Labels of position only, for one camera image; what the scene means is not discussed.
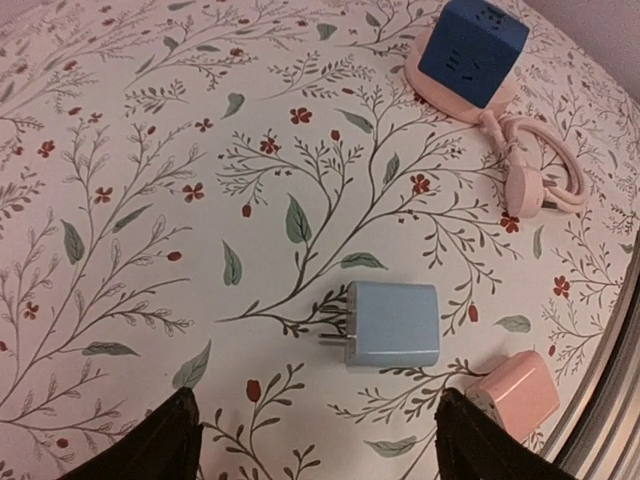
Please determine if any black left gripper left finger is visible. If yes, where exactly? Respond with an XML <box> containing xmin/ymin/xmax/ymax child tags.
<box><xmin>62</xmin><ymin>387</ymin><xmax>203</xmax><ymax>480</ymax></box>

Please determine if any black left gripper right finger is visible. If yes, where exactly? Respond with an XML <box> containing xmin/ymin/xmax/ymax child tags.
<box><xmin>435</xmin><ymin>388</ymin><xmax>573</xmax><ymax>480</ymax></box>

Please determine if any light blue plug adapter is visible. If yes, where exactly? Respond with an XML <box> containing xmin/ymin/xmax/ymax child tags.
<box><xmin>319</xmin><ymin>281</ymin><xmax>441</xmax><ymax>368</ymax></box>

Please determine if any blue cube socket adapter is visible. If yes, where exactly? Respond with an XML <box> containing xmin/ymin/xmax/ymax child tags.
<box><xmin>418</xmin><ymin>0</ymin><xmax>530</xmax><ymax>108</ymax></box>

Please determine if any pink plug adapter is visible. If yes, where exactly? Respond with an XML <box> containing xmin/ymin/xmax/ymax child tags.
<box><xmin>465</xmin><ymin>350</ymin><xmax>560</xmax><ymax>442</ymax></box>

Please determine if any floral table cloth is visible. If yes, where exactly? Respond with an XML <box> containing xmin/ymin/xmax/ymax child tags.
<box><xmin>1</xmin><ymin>1</ymin><xmax>639</xmax><ymax>479</ymax></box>

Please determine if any pink round power strip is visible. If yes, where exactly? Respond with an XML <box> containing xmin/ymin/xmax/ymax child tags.
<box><xmin>403</xmin><ymin>28</ymin><xmax>517</xmax><ymax>125</ymax></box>

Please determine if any aluminium front rail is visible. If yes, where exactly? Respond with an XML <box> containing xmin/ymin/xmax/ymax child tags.
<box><xmin>541</xmin><ymin>244</ymin><xmax>639</xmax><ymax>479</ymax></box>

